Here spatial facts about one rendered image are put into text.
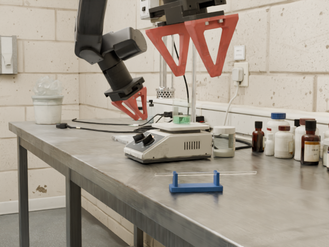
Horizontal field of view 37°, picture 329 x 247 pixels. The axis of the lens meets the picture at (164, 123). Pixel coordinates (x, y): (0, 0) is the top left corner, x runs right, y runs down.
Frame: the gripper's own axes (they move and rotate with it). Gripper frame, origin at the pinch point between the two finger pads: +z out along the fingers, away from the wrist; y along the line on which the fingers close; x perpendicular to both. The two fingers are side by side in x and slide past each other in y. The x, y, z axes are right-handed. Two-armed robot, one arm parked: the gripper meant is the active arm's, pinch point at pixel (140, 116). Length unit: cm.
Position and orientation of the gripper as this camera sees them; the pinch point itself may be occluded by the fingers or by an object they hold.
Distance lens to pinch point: 124.3
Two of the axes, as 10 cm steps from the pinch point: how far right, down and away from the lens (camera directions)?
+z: 4.5, 8.4, 3.0
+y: -5.9, 0.3, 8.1
